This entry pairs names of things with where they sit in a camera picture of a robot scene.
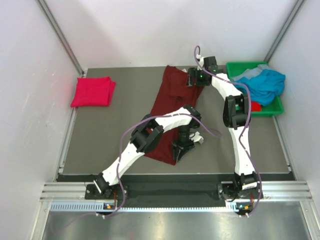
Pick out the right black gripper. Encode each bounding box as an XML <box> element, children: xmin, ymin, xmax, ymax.
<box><xmin>185</xmin><ymin>68</ymin><xmax>209</xmax><ymax>87</ymax></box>

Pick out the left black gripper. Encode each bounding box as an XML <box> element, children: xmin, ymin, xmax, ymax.
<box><xmin>170</xmin><ymin>125</ymin><xmax>195</xmax><ymax>163</ymax></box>

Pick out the dark maroon t-shirt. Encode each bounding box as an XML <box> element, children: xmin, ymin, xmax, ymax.
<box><xmin>146</xmin><ymin>65</ymin><xmax>204</xmax><ymax>165</ymax></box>

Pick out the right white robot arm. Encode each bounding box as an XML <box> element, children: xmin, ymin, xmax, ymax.
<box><xmin>186</xmin><ymin>53</ymin><xmax>259</xmax><ymax>199</ymax></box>

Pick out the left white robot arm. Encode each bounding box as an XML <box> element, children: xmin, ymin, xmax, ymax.
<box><xmin>93</xmin><ymin>104</ymin><xmax>204</xmax><ymax>199</ymax></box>

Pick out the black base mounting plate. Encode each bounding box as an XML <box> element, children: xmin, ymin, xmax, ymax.
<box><xmin>84</xmin><ymin>181</ymin><xmax>261</xmax><ymax>201</ymax></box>

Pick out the grey t-shirt in bin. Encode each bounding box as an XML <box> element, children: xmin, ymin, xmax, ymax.
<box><xmin>232</xmin><ymin>64</ymin><xmax>272</xmax><ymax>81</ymax></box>

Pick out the red t-shirt in bin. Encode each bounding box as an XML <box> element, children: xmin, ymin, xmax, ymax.
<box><xmin>251</xmin><ymin>101</ymin><xmax>262</xmax><ymax>113</ymax></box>

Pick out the blue t-shirt in bin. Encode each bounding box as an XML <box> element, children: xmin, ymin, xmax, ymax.
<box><xmin>234</xmin><ymin>69</ymin><xmax>286</xmax><ymax>106</ymax></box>

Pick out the green plastic bin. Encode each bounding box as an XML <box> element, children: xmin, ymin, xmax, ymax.
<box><xmin>226</xmin><ymin>61</ymin><xmax>284</xmax><ymax>117</ymax></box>

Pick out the folded bright red t-shirt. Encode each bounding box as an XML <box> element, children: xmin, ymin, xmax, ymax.
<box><xmin>70</xmin><ymin>76</ymin><xmax>116</xmax><ymax>108</ymax></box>

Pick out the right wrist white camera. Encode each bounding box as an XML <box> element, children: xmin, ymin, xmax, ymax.
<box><xmin>196</xmin><ymin>55</ymin><xmax>204</xmax><ymax>66</ymax></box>

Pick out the wrist white camera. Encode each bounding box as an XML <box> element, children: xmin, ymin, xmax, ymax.
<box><xmin>196</xmin><ymin>55</ymin><xmax>204</xmax><ymax>66</ymax></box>
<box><xmin>190</xmin><ymin>131</ymin><xmax>204</xmax><ymax>145</ymax></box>

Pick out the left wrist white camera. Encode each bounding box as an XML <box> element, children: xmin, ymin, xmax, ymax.
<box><xmin>190</xmin><ymin>131</ymin><xmax>204</xmax><ymax>145</ymax></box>

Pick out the aluminium front rail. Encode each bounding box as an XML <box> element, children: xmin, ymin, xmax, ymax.
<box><xmin>40</xmin><ymin>181</ymin><xmax>312</xmax><ymax>202</ymax></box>

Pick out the right aluminium corner post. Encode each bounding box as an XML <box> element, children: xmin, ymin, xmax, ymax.
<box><xmin>263</xmin><ymin>0</ymin><xmax>306</xmax><ymax>63</ymax></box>

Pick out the aluminium corner post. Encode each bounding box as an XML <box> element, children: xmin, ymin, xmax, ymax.
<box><xmin>263</xmin><ymin>0</ymin><xmax>306</xmax><ymax>63</ymax></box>
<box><xmin>35</xmin><ymin>0</ymin><xmax>85</xmax><ymax>76</ymax></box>

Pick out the grey slotted cable duct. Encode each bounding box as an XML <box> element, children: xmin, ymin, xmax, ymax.
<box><xmin>50</xmin><ymin>201</ymin><xmax>249</xmax><ymax>213</ymax></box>

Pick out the left aluminium corner post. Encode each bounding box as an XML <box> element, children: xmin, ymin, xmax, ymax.
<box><xmin>35</xmin><ymin>0</ymin><xmax>85</xmax><ymax>76</ymax></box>

